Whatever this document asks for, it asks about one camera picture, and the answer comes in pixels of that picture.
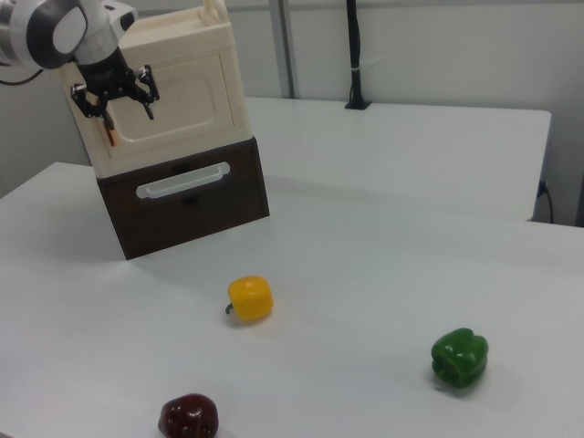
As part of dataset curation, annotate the cream plastic cabinet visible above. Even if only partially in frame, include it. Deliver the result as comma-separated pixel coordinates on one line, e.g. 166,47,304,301
58,0,255,179

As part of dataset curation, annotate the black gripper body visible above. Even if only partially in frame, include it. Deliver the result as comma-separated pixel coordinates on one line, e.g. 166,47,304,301
75,47,139,100

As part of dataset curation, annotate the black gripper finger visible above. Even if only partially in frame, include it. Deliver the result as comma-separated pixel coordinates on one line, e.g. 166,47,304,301
130,64,161,121
68,81,116,129

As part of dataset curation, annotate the cream cabinet carry handle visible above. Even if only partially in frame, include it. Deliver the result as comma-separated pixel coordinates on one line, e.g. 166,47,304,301
203,0,228,25

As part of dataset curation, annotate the green bell pepper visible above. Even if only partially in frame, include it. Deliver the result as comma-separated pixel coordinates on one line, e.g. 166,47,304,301
430,327,490,389

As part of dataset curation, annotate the black wall cable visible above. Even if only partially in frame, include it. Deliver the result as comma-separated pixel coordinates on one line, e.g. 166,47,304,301
537,180,556,224

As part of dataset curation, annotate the dark brown drawer base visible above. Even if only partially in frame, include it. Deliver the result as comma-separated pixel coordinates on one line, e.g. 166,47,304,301
95,135,271,261

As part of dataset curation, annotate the yellow bell pepper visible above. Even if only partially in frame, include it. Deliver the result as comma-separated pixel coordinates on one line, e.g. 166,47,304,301
223,276,275,325

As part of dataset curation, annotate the cream cabinet door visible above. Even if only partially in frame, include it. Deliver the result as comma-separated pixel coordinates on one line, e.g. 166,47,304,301
99,53,238,161

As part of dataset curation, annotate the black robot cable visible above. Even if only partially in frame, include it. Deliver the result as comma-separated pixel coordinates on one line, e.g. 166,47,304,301
0,68,43,87

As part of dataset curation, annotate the white drawer handle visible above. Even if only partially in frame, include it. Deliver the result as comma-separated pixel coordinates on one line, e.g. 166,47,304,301
135,162,232,201

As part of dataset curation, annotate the black clamp pole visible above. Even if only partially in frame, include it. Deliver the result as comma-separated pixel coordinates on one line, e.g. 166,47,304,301
344,0,373,111

